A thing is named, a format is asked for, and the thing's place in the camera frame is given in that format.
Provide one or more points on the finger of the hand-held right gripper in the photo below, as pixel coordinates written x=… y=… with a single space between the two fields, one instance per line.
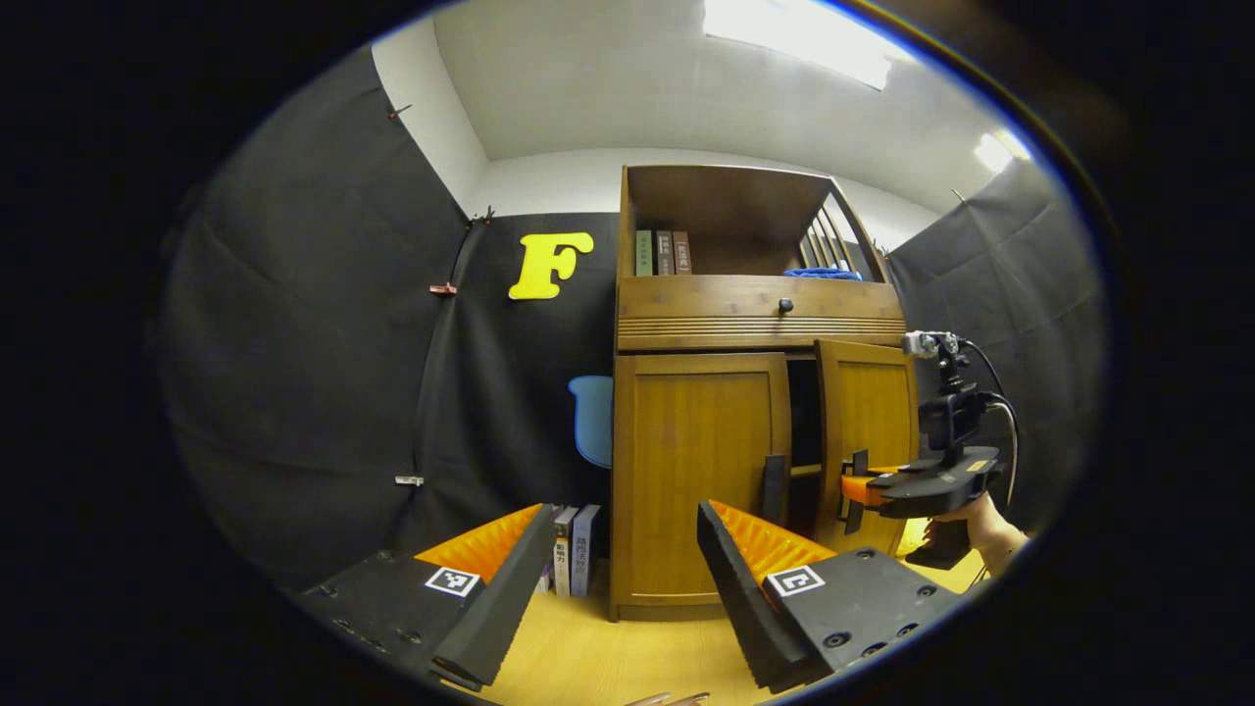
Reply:
x=863 y=490

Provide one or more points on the large ceiling light panel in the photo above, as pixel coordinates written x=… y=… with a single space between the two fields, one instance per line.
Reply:
x=804 y=39

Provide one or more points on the black backdrop cloth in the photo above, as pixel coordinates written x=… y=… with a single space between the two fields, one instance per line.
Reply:
x=294 y=392

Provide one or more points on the purple-grey book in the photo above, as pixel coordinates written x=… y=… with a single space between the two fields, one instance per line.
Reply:
x=586 y=549

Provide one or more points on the small ceiling light panel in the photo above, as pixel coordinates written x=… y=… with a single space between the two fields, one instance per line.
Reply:
x=998 y=152

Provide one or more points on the blue cloth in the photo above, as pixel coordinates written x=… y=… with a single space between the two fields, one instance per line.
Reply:
x=824 y=275

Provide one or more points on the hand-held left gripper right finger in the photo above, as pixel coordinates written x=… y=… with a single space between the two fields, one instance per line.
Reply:
x=740 y=598

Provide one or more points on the wooden shoe cabinet door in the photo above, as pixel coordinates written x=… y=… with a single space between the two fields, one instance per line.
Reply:
x=873 y=412
x=686 y=461

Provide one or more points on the wooden double-door shoe cabinet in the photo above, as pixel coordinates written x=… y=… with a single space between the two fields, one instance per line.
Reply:
x=726 y=206

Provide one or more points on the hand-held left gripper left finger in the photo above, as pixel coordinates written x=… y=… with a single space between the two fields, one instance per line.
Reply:
x=505 y=598

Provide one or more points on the wooden drawer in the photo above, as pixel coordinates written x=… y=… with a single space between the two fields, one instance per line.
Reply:
x=686 y=294

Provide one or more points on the dark book with white spine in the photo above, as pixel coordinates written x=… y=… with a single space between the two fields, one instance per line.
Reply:
x=564 y=559

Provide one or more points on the wooden cabinet shelf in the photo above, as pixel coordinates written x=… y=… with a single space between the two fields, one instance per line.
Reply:
x=804 y=471

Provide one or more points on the brown book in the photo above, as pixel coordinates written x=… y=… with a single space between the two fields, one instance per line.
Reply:
x=681 y=253

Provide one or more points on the dark grey book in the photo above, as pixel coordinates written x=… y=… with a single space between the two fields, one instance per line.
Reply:
x=664 y=253

